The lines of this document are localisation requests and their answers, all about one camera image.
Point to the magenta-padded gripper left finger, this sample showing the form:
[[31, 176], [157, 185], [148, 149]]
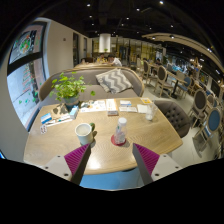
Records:
[[78, 156]]

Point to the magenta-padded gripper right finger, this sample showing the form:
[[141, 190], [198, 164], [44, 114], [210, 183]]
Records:
[[146, 158]]

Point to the clear plastic water bottle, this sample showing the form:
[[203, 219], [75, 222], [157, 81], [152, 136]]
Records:
[[120, 131]]

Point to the flat round red coaster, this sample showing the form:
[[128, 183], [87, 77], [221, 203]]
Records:
[[113, 141]]

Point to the small white tag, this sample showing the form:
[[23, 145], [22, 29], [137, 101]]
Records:
[[43, 129]]

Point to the white tissue box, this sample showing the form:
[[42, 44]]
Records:
[[74, 112]]

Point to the white napkin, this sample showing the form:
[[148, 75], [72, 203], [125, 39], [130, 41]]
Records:
[[142, 108]]

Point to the blue card stand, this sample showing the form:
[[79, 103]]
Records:
[[46, 118]]

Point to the grey tufted armchair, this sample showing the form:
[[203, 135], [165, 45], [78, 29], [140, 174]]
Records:
[[175, 116]]

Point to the long white card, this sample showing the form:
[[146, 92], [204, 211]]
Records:
[[128, 109]]

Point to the printed paper leaflet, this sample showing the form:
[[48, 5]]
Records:
[[95, 105]]

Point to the small dark booklet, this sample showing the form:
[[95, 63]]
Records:
[[112, 113]]

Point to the yellow card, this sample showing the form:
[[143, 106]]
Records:
[[146, 101]]

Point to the small blue-white card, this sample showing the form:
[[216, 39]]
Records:
[[125, 103]]

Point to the tall white leaflet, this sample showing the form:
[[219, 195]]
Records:
[[111, 104]]

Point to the green potted plant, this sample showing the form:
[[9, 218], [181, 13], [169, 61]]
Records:
[[68, 87]]

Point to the group of dining chairs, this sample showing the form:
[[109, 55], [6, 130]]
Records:
[[200, 100]]

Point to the grey curved sofa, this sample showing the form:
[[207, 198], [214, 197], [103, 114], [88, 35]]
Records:
[[90, 76]]

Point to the grey chevron cushion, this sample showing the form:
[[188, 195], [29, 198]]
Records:
[[115, 80]]

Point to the dark-framed window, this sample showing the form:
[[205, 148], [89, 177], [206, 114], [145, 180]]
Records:
[[26, 73]]

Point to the person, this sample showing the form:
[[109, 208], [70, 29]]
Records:
[[116, 61], [101, 59]]

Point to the group of ceiling lights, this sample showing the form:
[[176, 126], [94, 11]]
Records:
[[138, 10]]

